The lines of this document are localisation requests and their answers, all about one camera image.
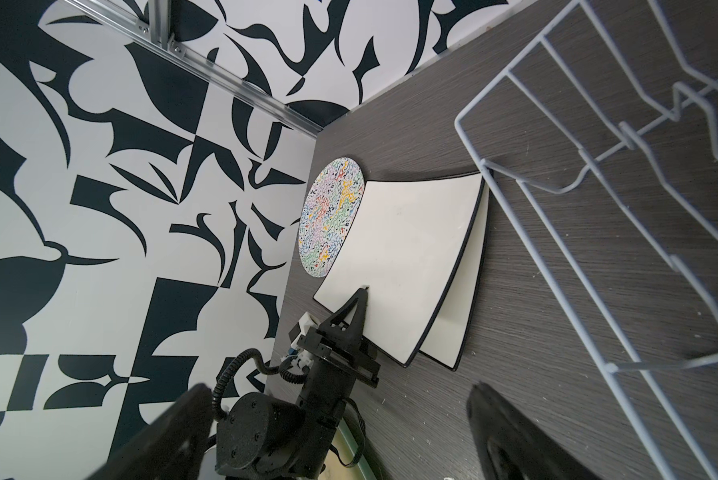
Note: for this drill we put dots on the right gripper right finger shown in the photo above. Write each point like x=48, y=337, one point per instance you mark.
x=510, y=446

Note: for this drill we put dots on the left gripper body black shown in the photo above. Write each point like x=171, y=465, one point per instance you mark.
x=331, y=379

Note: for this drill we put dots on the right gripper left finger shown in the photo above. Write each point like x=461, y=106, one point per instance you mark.
x=172, y=447

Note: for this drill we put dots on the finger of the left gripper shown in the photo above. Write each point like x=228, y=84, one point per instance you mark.
x=345, y=327

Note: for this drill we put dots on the white square plate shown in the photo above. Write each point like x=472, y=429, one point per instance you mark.
x=405, y=244
x=445, y=341

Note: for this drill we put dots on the colourful speckled round plate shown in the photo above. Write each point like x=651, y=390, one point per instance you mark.
x=328, y=212

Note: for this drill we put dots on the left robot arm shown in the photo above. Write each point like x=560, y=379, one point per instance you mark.
x=262, y=437

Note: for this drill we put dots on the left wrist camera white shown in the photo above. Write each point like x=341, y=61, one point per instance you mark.
x=300, y=358

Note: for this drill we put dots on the white wire dish rack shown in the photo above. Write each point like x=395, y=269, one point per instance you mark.
x=597, y=124

